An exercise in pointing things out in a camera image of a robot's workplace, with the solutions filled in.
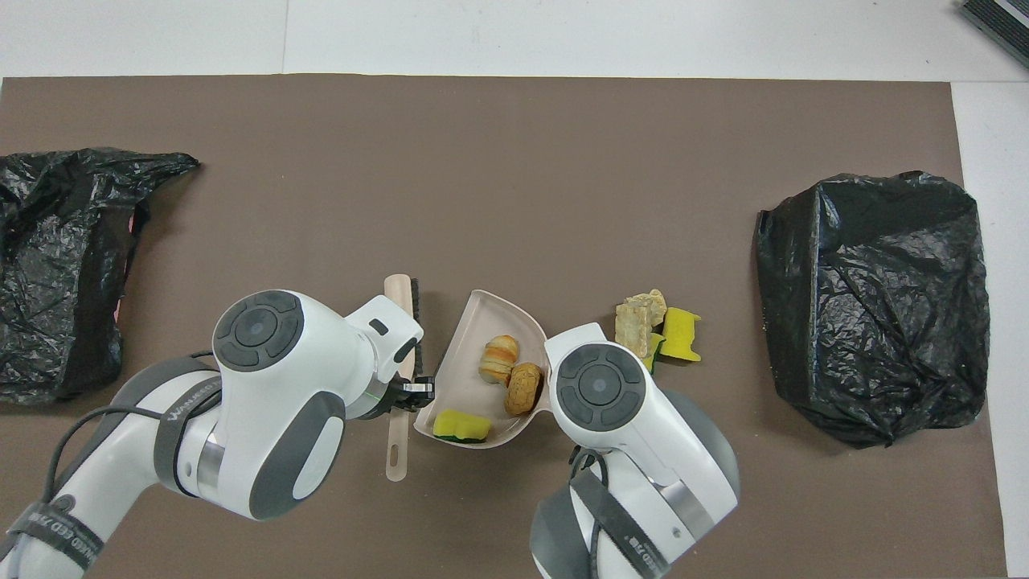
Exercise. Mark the beige brush black bristles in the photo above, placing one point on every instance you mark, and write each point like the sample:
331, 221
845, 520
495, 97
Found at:
398, 450

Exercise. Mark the right black trash bag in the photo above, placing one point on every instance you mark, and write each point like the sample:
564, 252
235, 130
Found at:
868, 305

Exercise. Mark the yellow sponge green backing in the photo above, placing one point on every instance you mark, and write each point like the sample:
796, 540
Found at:
462, 425
655, 354

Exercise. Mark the pale crusty bread piece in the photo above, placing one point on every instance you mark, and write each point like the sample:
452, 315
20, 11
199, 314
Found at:
639, 322

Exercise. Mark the left black trash bag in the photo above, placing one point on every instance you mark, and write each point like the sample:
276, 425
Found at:
56, 265

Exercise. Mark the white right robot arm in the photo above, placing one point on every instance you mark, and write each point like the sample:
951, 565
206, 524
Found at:
635, 450

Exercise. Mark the yellow notched sponge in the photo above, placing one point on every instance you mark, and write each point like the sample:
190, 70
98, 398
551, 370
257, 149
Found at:
681, 334

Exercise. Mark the brown bread roll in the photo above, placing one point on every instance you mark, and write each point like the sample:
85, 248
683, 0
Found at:
524, 388

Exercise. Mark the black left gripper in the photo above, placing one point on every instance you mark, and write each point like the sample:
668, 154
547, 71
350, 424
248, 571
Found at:
386, 402

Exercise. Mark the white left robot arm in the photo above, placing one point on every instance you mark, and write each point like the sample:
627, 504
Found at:
273, 402

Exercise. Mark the croissant shaped bread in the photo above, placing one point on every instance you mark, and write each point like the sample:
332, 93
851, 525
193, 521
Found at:
498, 359

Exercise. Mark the brown table mat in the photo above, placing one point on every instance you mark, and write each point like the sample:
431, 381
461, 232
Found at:
321, 201

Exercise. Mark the grey ridged object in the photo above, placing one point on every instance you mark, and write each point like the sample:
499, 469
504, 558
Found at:
1005, 20

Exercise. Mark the beige plastic dustpan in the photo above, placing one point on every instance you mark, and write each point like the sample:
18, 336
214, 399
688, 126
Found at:
462, 378

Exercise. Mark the black trash bag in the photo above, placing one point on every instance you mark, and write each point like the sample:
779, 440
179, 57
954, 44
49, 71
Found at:
868, 305
56, 265

